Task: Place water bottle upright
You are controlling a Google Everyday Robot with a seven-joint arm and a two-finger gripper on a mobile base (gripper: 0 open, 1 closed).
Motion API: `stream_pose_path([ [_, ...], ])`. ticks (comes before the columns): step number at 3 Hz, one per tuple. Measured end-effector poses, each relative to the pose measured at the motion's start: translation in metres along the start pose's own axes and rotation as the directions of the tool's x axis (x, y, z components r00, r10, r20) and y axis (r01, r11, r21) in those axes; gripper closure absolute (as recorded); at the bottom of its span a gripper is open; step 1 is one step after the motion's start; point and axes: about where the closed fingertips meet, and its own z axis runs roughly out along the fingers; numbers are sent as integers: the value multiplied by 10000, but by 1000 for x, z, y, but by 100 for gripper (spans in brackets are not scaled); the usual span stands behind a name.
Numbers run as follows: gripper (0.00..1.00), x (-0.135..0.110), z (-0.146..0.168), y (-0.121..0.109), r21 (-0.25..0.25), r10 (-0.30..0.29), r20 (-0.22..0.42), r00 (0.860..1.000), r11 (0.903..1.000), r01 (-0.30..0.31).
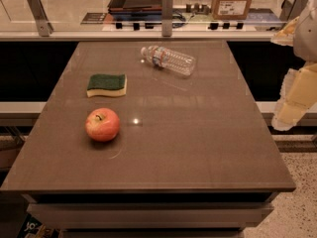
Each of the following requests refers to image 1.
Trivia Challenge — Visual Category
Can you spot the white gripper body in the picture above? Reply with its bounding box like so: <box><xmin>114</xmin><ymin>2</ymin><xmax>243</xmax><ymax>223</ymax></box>
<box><xmin>293</xmin><ymin>0</ymin><xmax>317</xmax><ymax>62</ymax></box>

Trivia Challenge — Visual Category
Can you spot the printed package on floor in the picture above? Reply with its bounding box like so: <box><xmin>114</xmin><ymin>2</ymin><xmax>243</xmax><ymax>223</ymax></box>
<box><xmin>17</xmin><ymin>214</ymin><xmax>60</xmax><ymax>238</ymax></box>

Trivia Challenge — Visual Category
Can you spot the left metal railing post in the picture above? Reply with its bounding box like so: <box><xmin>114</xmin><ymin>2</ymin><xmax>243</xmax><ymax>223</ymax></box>
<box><xmin>27</xmin><ymin>0</ymin><xmax>53</xmax><ymax>37</ymax></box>

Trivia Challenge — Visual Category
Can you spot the brown cardboard box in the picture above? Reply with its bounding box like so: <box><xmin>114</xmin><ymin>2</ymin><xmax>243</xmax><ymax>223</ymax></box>
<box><xmin>212</xmin><ymin>0</ymin><xmax>252</xmax><ymax>20</ymax></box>

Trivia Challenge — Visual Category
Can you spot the right metal railing post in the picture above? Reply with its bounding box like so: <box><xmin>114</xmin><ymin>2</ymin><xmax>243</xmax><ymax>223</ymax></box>
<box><xmin>279</xmin><ymin>0</ymin><xmax>308</xmax><ymax>22</ymax></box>

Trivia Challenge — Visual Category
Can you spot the red apple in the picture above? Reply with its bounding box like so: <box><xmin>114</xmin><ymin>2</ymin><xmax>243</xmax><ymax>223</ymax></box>
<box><xmin>85</xmin><ymin>108</ymin><xmax>120</xmax><ymax>142</ymax></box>

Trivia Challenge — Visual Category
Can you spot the middle metal railing post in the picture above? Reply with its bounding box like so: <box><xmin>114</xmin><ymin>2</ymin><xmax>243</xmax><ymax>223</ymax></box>
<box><xmin>161</xmin><ymin>0</ymin><xmax>173</xmax><ymax>37</ymax></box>

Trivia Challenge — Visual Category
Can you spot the metal railing post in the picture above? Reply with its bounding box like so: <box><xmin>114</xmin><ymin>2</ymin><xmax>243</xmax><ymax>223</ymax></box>
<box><xmin>279</xmin><ymin>0</ymin><xmax>308</xmax><ymax>22</ymax></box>
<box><xmin>27</xmin><ymin>0</ymin><xmax>53</xmax><ymax>37</ymax></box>
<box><xmin>161</xmin><ymin>0</ymin><xmax>173</xmax><ymax>37</ymax></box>

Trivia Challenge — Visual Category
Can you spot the green and yellow sponge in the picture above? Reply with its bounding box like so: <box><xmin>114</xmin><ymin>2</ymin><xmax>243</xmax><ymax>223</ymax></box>
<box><xmin>86</xmin><ymin>74</ymin><xmax>127</xmax><ymax>97</ymax></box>

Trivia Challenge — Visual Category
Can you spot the clear plastic water bottle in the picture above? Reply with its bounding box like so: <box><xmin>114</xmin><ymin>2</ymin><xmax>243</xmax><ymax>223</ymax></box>
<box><xmin>141</xmin><ymin>46</ymin><xmax>196</xmax><ymax>76</ymax></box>

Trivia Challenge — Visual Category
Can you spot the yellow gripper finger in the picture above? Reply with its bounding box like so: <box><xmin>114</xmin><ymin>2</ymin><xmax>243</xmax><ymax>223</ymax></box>
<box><xmin>270</xmin><ymin>17</ymin><xmax>299</xmax><ymax>47</ymax></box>
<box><xmin>271</xmin><ymin>63</ymin><xmax>317</xmax><ymax>131</ymax></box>

